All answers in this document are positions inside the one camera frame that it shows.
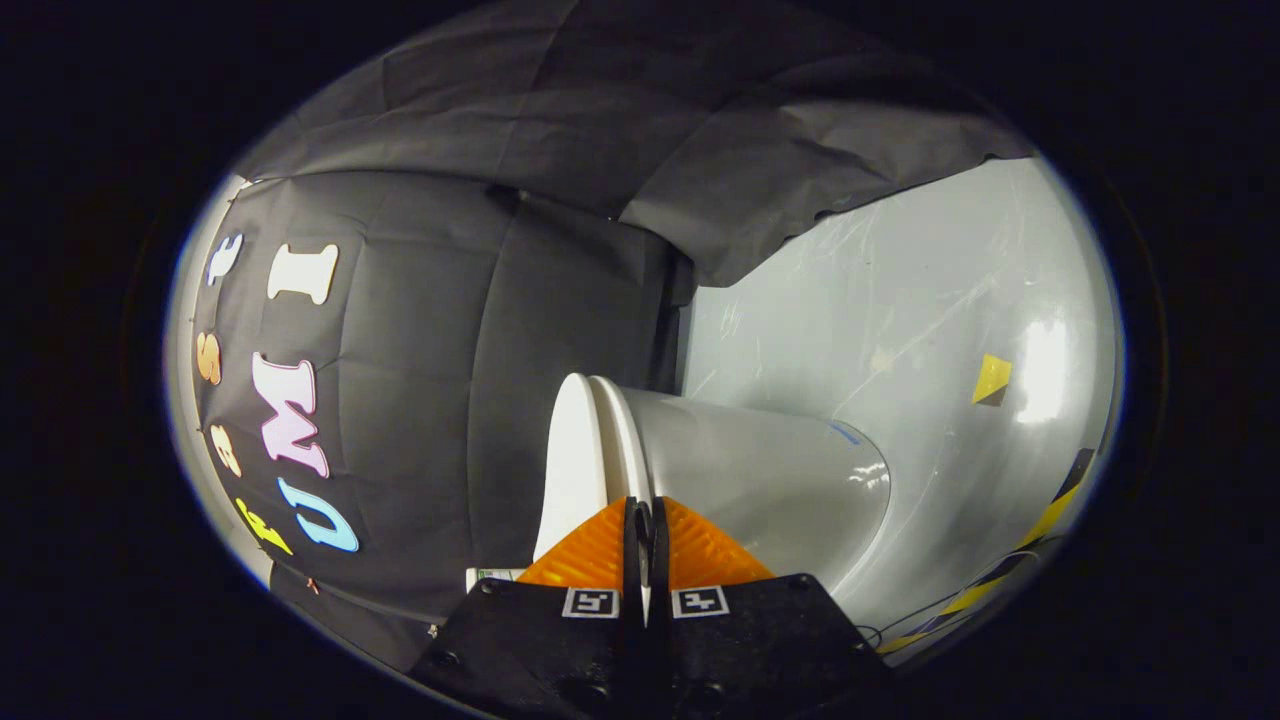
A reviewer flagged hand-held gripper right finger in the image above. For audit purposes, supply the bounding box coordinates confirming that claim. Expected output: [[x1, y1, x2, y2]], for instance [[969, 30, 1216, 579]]
[[646, 497, 893, 717]]

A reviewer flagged white toilet bowl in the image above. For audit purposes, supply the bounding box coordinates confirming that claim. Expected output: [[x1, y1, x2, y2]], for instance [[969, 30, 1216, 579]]
[[615, 385, 893, 606]]

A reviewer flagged yellow tape piece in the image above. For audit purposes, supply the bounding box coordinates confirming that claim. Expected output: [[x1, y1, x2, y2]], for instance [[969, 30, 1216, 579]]
[[972, 354, 1013, 407]]

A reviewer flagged yellow black hazard tape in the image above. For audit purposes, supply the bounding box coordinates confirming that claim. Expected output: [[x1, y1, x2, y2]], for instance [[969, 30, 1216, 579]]
[[878, 448, 1098, 656]]

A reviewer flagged thin black cable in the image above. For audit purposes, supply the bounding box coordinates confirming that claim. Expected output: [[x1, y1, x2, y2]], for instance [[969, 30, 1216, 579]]
[[856, 560, 1031, 646]]

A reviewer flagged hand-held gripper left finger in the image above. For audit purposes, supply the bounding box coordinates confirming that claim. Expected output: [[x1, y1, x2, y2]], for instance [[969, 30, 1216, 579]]
[[410, 497, 651, 717]]

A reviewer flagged black backdrop cloth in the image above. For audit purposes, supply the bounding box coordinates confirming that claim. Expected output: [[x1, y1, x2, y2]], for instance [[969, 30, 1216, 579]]
[[190, 0, 1039, 673]]

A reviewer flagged white toilet seat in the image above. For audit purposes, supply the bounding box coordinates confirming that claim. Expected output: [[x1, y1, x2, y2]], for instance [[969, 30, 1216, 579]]
[[588, 375, 657, 513]]

